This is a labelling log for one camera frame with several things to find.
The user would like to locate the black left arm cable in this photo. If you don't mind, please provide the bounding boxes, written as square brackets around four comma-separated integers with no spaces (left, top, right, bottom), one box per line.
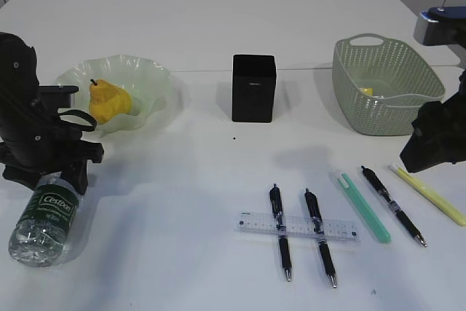
[57,109,98,133]

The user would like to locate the transparent plastic ruler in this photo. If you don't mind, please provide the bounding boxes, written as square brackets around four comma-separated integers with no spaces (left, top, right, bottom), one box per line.
[236,212,360,242]

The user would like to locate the yellow pen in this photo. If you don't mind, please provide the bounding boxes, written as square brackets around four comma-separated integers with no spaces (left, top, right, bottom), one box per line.
[387,163,465,227]

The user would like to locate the teal green pen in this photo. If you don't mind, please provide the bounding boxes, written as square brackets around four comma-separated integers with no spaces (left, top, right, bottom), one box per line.
[336,172,391,244]

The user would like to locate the black gel pen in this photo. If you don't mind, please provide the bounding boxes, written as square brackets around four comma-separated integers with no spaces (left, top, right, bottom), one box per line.
[269,184,292,282]
[360,165,427,248]
[304,188,337,288]

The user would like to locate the black gel pen right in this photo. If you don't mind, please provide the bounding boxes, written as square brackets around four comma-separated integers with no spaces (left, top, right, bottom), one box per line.
[360,165,427,248]

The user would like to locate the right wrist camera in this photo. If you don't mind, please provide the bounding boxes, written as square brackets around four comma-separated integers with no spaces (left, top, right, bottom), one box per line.
[414,7,465,48]

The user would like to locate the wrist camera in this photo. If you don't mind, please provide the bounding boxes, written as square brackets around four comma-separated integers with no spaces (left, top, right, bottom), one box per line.
[39,85,79,109]
[414,7,465,48]

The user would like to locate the black square pen holder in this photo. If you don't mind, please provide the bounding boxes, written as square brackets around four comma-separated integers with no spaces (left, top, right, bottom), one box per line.
[232,54,277,123]

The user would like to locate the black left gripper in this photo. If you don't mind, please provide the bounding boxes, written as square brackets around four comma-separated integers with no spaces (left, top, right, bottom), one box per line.
[1,33,104,195]

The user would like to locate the black gel pen left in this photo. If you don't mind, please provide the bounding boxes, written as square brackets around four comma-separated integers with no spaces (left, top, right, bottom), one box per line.
[269,184,292,282]

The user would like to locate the green plastic woven basket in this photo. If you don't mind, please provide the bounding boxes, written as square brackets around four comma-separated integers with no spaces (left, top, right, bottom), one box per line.
[332,34,446,136]

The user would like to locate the clear water bottle green label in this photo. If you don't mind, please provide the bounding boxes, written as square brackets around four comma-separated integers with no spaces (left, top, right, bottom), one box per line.
[8,173,79,267]

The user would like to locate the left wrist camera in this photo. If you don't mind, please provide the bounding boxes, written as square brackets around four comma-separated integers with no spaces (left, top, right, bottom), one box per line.
[39,85,79,109]

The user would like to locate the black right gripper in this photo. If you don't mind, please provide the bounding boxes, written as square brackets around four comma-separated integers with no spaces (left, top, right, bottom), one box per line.
[400,73,465,173]

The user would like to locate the green wavy glass plate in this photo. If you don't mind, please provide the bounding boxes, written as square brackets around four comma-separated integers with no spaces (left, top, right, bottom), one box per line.
[54,55,175,141]

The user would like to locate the black gel pen middle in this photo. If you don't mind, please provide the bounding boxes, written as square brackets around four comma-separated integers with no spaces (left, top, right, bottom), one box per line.
[304,188,337,288]

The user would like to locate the yellow pear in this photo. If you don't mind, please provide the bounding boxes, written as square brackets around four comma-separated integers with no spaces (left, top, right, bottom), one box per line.
[89,79,132,125]

